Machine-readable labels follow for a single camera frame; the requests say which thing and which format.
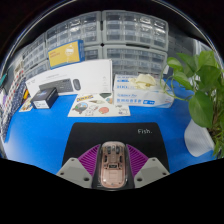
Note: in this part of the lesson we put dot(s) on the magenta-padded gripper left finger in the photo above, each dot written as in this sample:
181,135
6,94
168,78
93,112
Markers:
75,170

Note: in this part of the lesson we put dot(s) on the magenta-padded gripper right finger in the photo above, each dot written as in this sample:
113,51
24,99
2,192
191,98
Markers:
151,170

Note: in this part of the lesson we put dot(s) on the pink transparent computer mouse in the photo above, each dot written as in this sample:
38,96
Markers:
112,166

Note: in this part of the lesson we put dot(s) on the black mouse pad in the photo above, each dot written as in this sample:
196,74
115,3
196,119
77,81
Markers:
100,133

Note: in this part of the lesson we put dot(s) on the white plant pot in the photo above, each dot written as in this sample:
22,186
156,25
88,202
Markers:
198,138

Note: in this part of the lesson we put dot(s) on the white blue glove box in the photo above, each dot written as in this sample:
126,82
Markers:
140,98

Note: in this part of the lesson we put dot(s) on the small dark blue box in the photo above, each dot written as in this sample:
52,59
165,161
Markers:
43,98

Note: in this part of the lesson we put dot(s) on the green leafy plant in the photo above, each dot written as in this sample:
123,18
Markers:
201,106

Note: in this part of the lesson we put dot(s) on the cream disposable gloves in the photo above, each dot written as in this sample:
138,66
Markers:
142,81

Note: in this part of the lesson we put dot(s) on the small yellow object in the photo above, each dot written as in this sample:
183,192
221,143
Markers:
26,95

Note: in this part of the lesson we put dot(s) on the long white keyboard box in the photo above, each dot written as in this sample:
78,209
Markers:
95,76

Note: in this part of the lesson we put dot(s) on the red blue checkered cloth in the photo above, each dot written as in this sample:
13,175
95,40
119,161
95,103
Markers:
15,90

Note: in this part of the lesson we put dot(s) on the yellow and blue box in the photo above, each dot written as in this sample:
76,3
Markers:
65,55

